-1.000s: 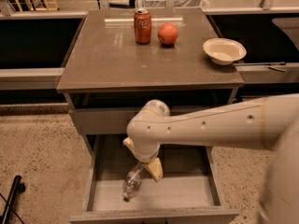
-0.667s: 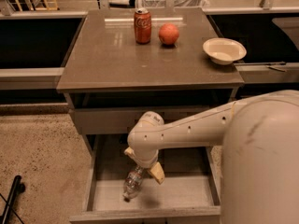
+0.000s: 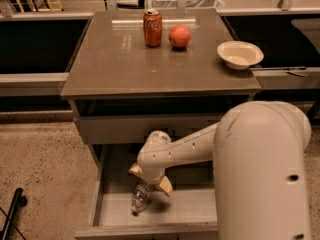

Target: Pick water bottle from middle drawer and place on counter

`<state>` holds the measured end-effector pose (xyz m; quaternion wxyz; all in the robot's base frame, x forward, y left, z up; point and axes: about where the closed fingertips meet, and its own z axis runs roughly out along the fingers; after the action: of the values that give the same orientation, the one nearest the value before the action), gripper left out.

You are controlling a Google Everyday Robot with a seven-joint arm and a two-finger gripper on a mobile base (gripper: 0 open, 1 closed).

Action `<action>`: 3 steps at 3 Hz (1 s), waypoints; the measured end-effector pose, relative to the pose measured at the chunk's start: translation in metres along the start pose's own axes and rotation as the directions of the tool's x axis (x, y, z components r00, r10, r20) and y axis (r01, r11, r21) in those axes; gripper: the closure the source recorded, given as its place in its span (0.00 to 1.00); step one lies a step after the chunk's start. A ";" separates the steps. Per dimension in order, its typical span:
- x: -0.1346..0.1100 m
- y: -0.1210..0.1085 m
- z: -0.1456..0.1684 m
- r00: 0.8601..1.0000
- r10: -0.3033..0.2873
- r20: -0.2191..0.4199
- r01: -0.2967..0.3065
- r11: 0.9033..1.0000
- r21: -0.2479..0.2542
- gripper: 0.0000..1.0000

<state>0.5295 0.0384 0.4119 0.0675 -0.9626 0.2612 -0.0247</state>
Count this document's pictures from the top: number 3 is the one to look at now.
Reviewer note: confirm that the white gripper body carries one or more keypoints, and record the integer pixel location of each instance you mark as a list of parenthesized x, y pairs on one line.
[(151, 174)]

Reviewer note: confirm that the open grey middle drawer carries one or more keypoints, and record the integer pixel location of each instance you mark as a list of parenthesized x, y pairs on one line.
[(189, 213)]

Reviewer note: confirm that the red cola can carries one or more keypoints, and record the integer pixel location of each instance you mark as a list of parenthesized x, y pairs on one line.
[(152, 28)]

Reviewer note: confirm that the white paper bowl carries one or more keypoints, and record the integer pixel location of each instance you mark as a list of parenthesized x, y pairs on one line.
[(239, 55)]

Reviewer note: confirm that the grey drawer cabinet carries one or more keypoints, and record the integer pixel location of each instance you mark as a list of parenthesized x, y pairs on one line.
[(116, 74)]

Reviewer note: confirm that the red apple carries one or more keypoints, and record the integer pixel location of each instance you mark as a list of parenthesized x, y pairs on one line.
[(179, 36)]

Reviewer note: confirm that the clear plastic water bottle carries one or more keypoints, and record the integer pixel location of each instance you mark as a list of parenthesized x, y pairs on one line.
[(141, 198)]

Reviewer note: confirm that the grey top drawer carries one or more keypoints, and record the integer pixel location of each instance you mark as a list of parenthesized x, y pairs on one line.
[(135, 129)]

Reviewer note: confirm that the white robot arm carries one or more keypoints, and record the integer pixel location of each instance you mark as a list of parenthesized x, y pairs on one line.
[(257, 150)]

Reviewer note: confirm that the black stand leg left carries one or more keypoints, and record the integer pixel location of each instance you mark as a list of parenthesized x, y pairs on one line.
[(18, 201)]

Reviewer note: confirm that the white wire basket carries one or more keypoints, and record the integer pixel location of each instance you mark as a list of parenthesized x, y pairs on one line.
[(190, 4)]

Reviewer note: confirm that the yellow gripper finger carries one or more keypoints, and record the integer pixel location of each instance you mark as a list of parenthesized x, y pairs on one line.
[(165, 186), (136, 170)]

